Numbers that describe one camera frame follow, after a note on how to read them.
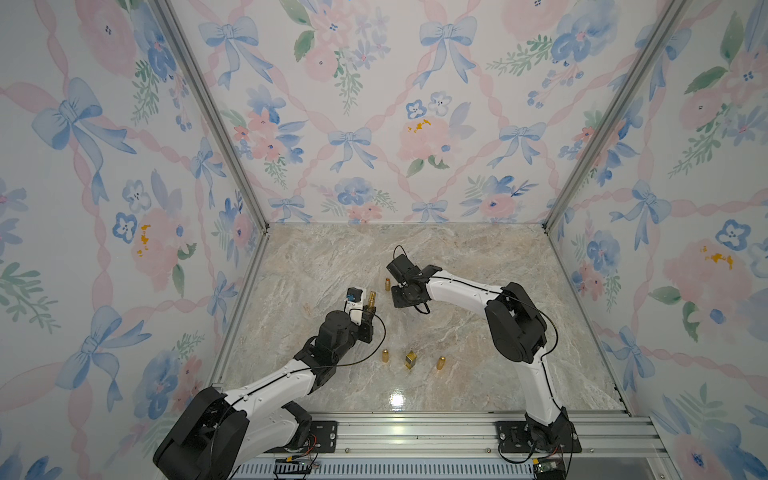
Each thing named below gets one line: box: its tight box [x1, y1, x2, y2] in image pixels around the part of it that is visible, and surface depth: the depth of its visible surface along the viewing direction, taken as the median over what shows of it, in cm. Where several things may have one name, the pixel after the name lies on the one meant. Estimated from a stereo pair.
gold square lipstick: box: [405, 350, 417, 370], surface depth 83 cm
